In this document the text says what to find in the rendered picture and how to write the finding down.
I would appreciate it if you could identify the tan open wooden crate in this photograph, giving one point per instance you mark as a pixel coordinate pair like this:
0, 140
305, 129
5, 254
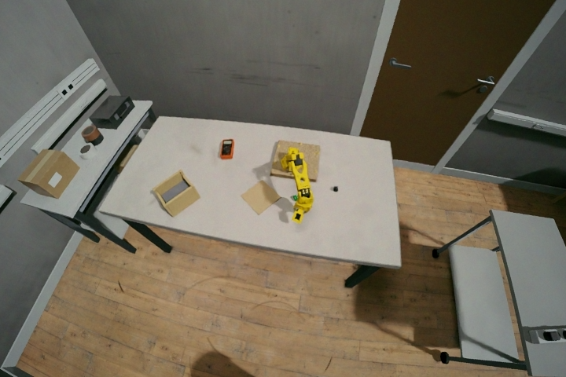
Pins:
176, 187

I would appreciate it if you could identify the orange pocket multimeter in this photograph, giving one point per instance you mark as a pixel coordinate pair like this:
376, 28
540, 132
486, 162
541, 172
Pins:
227, 149

